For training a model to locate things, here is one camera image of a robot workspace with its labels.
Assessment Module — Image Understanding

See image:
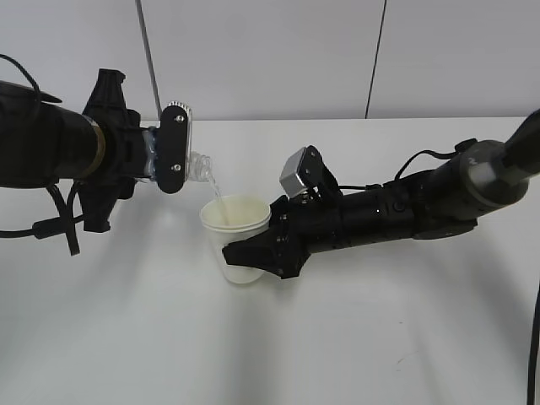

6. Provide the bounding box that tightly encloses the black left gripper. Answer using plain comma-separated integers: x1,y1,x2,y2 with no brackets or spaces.
79,68,146,232

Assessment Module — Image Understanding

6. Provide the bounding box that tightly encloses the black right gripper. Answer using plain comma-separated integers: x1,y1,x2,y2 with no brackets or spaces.
222,197,350,279

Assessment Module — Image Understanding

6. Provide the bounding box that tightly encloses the white paper cup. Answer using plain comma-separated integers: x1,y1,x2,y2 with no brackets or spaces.
199,195,271,284

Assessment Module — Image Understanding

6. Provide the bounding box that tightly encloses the clear green-label water bottle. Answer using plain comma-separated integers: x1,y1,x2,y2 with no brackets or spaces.
143,127,213,183

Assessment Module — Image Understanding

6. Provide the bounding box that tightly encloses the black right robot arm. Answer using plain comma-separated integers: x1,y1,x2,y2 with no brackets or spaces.
222,113,539,279

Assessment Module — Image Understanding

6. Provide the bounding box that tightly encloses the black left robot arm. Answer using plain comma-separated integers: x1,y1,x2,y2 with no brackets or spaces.
1,68,151,233

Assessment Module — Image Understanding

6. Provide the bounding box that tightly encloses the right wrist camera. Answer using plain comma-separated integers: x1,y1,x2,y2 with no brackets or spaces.
279,145,325,198

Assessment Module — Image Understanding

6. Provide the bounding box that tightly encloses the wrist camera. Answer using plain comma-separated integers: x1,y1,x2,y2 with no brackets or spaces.
156,100,192,194
279,145,325,198

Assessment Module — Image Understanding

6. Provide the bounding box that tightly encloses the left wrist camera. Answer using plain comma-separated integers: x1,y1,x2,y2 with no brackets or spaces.
156,100,192,194

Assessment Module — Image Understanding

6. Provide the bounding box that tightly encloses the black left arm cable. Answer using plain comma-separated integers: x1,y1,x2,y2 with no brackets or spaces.
0,53,92,257

